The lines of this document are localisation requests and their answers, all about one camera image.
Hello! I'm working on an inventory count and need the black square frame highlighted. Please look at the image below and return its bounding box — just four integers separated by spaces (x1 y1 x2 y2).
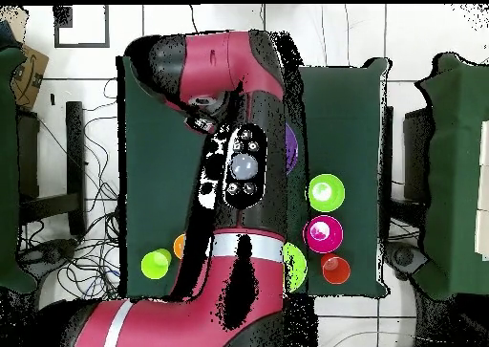
53 4 111 49

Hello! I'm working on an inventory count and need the black floor cable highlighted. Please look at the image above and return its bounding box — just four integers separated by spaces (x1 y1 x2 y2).
189 4 201 34

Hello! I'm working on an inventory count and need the dark green table cloth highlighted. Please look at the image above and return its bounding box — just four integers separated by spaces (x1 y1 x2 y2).
116 54 393 299

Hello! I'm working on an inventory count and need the small green bowl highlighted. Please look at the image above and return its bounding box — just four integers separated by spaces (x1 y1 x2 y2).
305 173 347 213

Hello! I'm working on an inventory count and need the green cloth side table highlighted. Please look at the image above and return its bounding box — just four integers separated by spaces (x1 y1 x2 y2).
0 46 38 294
415 52 489 301

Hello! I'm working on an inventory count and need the large green bowl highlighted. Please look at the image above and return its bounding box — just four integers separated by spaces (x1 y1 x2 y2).
283 241 309 294

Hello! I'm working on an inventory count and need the orange cup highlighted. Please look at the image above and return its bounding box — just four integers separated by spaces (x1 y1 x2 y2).
172 232 187 260

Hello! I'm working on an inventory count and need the black stand frame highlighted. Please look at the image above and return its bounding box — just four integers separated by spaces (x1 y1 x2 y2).
402 107 436 204
16 100 88 237

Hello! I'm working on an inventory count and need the cardboard box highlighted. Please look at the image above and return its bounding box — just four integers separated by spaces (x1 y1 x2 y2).
10 43 50 111

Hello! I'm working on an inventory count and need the purple bowl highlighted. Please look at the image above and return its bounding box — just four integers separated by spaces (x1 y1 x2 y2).
284 123 300 176

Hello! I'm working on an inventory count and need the red-orange cup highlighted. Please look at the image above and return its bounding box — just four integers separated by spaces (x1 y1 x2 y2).
320 252 351 286

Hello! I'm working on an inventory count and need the white box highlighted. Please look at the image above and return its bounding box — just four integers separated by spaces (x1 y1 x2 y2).
474 119 489 263

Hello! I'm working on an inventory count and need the lime yellow cup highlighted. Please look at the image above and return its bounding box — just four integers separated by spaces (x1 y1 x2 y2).
139 248 173 281

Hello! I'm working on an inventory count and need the pink bowl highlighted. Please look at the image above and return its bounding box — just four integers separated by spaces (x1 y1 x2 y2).
302 214 345 255

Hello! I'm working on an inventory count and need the black caster base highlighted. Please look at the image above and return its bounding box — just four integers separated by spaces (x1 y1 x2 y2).
18 237 79 281

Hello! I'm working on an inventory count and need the grey caster base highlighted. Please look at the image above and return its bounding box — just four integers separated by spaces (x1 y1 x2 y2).
383 239 430 283

